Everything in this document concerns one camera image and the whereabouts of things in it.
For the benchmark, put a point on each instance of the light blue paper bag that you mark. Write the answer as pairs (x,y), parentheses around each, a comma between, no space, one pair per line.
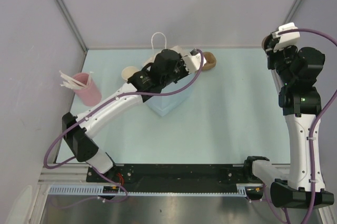
(162,105)

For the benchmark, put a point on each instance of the aluminium frame rail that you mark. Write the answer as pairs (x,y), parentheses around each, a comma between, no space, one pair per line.
(68,174)

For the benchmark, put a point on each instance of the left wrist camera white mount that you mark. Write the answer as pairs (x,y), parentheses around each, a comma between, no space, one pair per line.
(194,61)

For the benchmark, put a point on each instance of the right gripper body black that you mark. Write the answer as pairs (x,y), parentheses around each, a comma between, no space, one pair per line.
(281,61)

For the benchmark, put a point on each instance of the single brown paper cup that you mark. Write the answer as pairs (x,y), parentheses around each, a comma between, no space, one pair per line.
(265,42)

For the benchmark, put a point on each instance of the brown cup carrier stack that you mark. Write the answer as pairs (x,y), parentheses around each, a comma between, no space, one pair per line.
(210,61)

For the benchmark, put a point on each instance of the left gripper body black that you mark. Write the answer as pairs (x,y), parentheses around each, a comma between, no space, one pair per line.
(180,71)

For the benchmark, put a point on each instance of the pink cup holder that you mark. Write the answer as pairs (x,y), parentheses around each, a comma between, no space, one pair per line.
(90,95)

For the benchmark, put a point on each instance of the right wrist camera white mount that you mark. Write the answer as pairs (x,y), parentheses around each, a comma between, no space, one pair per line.
(286,35)

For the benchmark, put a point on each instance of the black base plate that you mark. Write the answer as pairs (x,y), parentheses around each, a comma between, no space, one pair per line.
(182,177)

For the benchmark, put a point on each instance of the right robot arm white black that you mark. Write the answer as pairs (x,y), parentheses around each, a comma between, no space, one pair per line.
(301,105)

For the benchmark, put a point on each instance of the grey slotted cable duct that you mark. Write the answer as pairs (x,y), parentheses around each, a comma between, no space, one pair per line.
(100,190)

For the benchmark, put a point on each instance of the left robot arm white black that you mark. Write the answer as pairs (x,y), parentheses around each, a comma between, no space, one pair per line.
(79,130)

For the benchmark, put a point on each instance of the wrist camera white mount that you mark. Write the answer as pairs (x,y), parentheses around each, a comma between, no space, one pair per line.
(286,35)
(194,61)

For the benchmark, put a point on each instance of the stack of brown paper cups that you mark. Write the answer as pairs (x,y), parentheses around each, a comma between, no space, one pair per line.
(128,72)

